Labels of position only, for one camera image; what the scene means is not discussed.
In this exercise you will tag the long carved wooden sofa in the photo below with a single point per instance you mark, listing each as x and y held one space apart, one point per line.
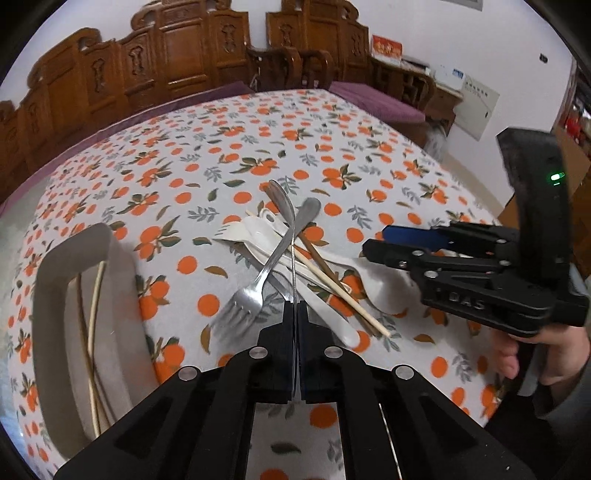
184 60

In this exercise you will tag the person's right forearm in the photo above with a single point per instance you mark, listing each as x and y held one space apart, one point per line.
577 406

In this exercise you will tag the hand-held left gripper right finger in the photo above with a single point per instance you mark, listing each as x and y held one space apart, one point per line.
318 364

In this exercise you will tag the wooden chair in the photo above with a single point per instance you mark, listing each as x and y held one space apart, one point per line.
272 64
318 64

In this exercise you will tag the brown chopstick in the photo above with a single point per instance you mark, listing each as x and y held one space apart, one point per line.
82 314
318 258

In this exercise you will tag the person's right hand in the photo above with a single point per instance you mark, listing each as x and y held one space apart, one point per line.
570 350

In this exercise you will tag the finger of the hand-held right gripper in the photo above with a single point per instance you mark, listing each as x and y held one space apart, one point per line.
411 234
392 254

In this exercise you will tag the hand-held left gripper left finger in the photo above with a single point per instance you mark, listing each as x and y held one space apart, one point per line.
277 360

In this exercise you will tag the white plastic knife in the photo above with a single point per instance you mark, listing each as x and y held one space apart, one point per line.
323 307

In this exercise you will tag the metal spoon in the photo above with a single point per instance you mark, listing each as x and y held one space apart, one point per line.
282 203

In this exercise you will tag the red desk calendar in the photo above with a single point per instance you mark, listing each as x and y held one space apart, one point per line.
387 46

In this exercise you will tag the short carved wooden sofa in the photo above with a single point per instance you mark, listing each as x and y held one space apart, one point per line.
318 41

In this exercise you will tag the white wall panel box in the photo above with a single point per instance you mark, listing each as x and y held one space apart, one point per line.
478 106

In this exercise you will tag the white plastic spoon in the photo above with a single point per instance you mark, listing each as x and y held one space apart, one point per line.
383 290

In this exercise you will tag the stack of papers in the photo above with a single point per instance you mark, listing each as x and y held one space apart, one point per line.
415 63

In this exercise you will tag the grey tray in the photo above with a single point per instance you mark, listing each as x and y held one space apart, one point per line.
51 323

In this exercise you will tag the white plastic fork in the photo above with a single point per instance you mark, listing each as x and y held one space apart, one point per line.
231 231

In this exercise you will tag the wooden side table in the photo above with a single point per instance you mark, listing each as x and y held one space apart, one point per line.
448 106

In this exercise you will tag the metal fork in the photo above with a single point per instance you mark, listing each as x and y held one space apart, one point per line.
258 281

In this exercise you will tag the orange print tablecloth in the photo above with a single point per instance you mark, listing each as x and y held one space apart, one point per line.
369 152

